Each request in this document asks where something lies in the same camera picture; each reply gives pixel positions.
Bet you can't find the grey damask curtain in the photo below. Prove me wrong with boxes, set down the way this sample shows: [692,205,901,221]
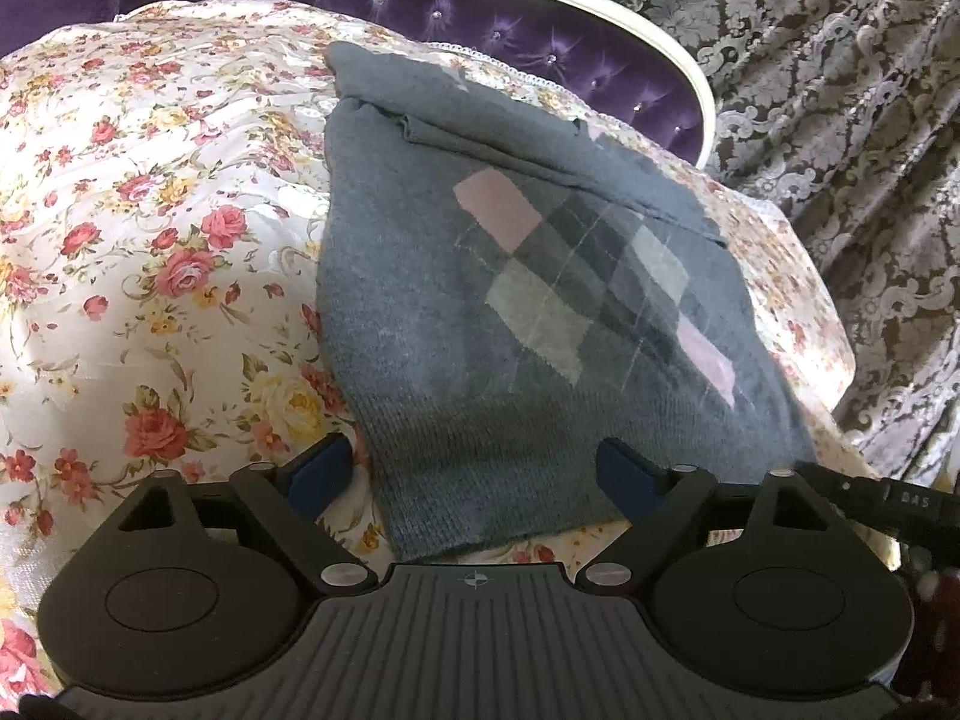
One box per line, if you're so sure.
[420,0,960,481]

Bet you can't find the grey argyle knit sweater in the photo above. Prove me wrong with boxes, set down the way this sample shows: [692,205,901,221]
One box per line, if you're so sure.
[315,41,822,563]

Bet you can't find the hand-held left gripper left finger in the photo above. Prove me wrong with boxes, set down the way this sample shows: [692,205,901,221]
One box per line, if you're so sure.
[112,435,368,593]

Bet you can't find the purple tufted headboard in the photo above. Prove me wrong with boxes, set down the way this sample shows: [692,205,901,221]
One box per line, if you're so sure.
[0,0,717,170]

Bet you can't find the dark red cloth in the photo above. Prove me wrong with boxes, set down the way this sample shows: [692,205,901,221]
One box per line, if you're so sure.
[896,540,960,698]

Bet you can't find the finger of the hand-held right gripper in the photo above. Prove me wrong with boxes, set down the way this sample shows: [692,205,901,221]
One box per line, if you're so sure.
[795,465,884,522]

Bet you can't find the floral printed blanket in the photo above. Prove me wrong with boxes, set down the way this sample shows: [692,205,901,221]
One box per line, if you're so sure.
[0,0,901,691]

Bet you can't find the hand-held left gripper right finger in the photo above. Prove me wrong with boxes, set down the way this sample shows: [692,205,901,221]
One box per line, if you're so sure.
[585,439,833,590]

